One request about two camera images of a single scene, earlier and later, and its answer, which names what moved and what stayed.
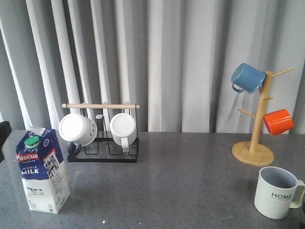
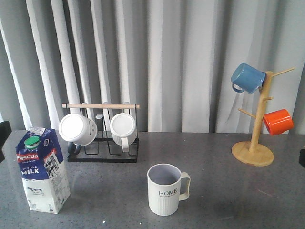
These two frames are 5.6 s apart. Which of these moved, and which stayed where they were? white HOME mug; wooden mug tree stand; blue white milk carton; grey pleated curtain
Moved: white HOME mug
Stayed: wooden mug tree stand; blue white milk carton; grey pleated curtain
